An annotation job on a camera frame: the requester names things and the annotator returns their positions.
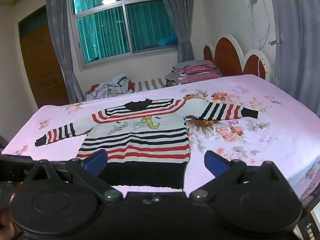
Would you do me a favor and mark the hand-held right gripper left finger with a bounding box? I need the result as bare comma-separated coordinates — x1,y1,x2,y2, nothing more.
24,149,123,202

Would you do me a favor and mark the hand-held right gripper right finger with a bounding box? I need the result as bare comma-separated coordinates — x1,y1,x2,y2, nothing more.
189,150,290,202

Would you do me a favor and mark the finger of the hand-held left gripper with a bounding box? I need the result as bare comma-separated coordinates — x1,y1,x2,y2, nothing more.
0,154,38,183

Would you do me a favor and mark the striped knit sweater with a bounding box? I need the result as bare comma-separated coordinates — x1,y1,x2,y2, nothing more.
34,99,259,190

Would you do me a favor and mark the pile of unfolded clothes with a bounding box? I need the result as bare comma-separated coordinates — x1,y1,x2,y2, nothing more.
86,74,134,100

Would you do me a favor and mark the stack of folded clothes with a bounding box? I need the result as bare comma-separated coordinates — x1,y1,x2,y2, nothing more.
165,60,224,87

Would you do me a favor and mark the pink floral bed sheet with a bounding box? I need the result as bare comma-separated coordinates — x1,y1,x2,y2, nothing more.
0,74,320,205

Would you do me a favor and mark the grey striped cloth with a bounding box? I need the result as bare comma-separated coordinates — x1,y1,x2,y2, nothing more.
132,78,168,92

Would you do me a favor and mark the brown wooden door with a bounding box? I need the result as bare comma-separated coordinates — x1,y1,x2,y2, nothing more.
18,5,69,109

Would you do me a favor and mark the red and white headboard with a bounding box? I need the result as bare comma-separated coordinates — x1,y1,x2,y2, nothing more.
203,33,273,82

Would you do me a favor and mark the grey device with buttons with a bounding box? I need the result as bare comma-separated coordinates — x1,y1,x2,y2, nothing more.
294,207,318,240

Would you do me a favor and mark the grey window curtain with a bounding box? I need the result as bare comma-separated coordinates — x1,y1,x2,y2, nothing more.
45,0,84,104
160,0,195,64

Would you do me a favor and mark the teal cushion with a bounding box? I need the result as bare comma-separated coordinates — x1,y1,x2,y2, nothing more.
157,36,178,47

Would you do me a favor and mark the wide grey curtain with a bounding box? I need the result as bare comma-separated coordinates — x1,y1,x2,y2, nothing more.
267,0,320,115

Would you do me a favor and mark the window with white frame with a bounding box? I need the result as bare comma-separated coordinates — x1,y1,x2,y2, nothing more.
69,0,179,70

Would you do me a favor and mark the white cable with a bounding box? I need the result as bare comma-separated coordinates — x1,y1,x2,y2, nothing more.
249,0,272,75

